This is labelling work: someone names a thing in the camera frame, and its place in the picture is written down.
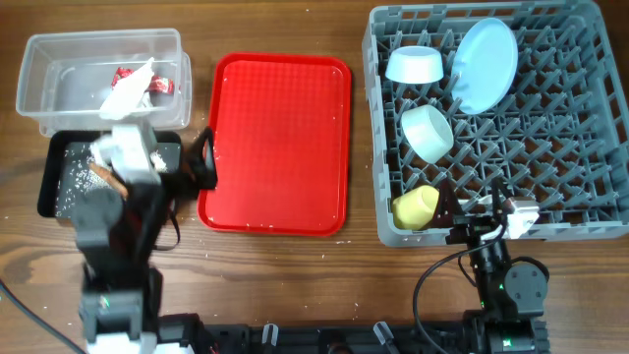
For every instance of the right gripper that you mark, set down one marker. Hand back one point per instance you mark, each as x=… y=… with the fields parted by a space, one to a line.
x=469 y=227

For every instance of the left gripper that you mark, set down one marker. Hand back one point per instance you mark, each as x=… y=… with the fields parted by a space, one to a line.
x=199 y=165

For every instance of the yellow plastic cup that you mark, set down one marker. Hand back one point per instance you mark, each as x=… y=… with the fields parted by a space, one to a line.
x=415 y=209

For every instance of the green bowl with rice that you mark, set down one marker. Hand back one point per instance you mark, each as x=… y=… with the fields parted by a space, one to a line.
x=428 y=132

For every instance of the brown carrot piece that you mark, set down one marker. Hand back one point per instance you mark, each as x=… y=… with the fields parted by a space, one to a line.
x=107 y=176

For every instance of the red wrapper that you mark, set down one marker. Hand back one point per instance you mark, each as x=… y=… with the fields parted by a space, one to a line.
x=121 y=73
x=161 y=85

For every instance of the white rice pile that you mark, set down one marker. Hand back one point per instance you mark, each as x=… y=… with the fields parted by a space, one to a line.
x=77 y=179

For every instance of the light blue plate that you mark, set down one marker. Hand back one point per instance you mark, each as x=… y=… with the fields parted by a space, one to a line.
x=484 y=66

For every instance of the light blue bowl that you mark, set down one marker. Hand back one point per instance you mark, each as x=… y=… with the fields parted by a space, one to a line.
x=414 y=65

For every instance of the white plastic spoon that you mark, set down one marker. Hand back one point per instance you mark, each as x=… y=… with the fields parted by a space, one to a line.
x=483 y=201

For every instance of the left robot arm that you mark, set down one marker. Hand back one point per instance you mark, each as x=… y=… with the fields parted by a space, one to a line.
x=117 y=231

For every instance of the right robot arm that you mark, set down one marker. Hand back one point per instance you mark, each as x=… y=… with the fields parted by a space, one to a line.
x=511 y=290

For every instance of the grey dishwasher rack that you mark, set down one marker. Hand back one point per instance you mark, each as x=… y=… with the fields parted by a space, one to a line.
x=559 y=135

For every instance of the black food waste tray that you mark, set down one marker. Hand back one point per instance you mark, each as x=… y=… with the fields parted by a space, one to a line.
x=59 y=162

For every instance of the clear plastic waste bin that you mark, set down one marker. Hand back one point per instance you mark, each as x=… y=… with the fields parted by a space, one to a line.
x=65 y=77

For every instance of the red serving tray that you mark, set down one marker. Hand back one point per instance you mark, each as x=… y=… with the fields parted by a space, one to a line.
x=281 y=125

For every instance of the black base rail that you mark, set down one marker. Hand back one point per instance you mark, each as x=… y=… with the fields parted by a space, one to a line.
x=319 y=339

